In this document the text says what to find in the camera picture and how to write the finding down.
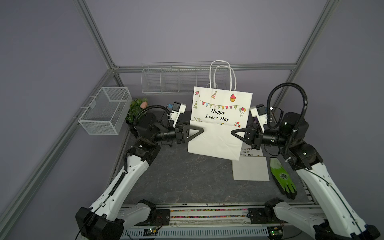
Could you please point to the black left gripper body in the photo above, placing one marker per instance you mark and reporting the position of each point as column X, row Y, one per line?
column 179, row 134

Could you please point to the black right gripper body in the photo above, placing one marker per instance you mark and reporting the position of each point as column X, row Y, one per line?
column 259, row 138

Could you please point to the large white party paper bag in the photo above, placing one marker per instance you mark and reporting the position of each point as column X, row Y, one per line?
column 251, row 166

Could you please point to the small white party paper bag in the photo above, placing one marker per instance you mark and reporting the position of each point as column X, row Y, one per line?
column 219, row 112

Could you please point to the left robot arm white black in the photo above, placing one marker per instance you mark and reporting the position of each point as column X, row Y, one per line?
column 154, row 124

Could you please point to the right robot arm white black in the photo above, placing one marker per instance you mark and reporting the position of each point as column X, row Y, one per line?
column 341, row 221

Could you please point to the green black work glove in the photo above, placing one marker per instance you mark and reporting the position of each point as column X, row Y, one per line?
column 282, row 179

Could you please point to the potted plant with pink flower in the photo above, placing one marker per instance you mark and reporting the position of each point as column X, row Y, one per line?
column 136, row 106

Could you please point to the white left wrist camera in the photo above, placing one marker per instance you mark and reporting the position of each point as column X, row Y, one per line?
column 176, row 109

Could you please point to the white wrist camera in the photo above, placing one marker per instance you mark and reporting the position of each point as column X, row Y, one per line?
column 176, row 109
column 264, row 119

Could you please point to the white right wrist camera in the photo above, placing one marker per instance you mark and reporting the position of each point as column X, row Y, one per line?
column 264, row 119

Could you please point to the white wire wall shelf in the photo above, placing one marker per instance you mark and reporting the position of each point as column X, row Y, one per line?
column 179, row 78

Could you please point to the white wire side basket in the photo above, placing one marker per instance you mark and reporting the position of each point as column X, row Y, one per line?
column 107, row 111

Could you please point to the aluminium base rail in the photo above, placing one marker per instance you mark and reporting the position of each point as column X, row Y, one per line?
column 191, row 223

